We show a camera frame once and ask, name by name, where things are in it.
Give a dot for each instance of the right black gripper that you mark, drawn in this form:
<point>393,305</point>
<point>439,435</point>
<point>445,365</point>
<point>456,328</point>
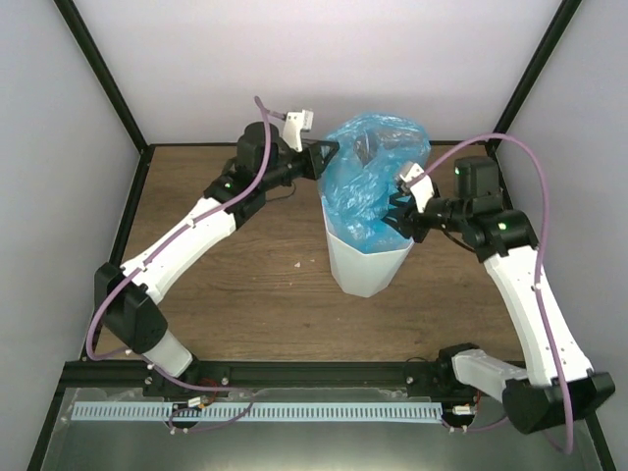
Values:
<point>407,217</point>

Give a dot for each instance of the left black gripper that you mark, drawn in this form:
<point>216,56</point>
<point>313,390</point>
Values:
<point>311,171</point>

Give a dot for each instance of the blue plastic trash bag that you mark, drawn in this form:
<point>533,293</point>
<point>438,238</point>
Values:
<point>358,182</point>

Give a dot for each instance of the white plastic trash bin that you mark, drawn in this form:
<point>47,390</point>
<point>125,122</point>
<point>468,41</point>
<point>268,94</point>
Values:
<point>357,273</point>

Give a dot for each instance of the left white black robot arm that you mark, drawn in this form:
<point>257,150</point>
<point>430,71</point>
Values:
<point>127,297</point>

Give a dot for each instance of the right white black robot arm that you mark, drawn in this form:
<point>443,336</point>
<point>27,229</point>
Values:
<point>558,382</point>

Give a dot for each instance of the grey metal front plate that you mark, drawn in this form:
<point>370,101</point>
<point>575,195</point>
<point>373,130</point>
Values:
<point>238,445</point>

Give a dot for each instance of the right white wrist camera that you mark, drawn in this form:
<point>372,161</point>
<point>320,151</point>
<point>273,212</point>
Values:
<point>411,179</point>

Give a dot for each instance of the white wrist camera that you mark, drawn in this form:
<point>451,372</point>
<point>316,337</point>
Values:
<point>296,123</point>
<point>411,179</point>

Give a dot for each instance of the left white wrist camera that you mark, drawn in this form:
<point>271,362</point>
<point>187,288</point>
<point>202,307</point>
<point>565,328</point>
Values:
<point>296,123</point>

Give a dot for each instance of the black mounting rail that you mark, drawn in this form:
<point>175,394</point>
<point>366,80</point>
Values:
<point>416,378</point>

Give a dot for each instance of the light blue slotted cable duct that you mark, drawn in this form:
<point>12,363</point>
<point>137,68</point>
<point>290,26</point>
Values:
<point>297,412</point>

